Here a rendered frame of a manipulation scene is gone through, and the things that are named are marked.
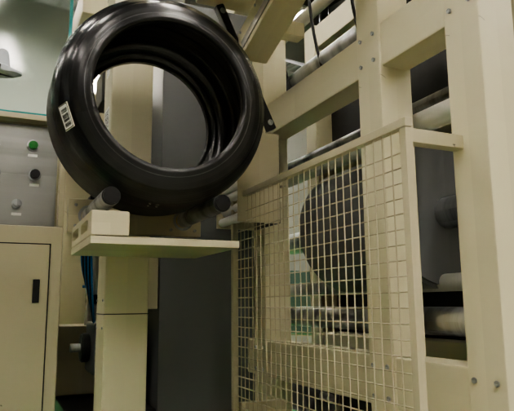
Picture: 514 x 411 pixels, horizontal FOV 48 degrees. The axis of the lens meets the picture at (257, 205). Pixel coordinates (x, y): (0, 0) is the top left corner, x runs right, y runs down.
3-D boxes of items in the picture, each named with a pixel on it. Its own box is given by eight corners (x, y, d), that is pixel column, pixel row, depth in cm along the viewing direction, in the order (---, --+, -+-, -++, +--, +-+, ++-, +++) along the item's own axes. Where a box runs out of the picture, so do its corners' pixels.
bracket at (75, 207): (65, 232, 166) (67, 199, 168) (197, 238, 182) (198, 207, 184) (67, 232, 163) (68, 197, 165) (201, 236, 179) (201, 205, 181)
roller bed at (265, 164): (215, 228, 199) (216, 144, 204) (255, 230, 205) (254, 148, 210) (238, 221, 181) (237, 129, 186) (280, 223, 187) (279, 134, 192)
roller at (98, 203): (81, 208, 167) (97, 209, 169) (80, 223, 166) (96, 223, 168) (102, 185, 135) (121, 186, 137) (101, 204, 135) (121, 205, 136)
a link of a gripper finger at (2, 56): (26, 51, 140) (-16, 41, 137) (21, 74, 139) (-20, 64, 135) (25, 56, 143) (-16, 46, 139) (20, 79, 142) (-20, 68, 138)
